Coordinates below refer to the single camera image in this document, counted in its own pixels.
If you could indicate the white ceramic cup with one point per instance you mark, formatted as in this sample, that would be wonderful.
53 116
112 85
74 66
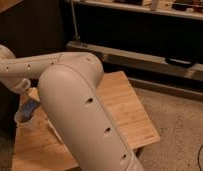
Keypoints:
25 120

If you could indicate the blue cloth in cup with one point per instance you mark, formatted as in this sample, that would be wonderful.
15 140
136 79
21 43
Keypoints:
29 107

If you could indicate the upper shelf board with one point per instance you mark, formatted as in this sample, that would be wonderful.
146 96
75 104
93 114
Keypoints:
137 8

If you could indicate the wooden board table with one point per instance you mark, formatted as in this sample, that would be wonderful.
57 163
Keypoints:
41 150

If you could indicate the vertical metal pole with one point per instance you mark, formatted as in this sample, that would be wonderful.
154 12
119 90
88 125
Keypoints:
77 38

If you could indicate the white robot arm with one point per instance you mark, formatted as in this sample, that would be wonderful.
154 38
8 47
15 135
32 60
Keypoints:
67 87

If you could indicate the black handle on rail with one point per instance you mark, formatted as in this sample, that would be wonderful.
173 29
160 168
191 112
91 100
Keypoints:
179 64

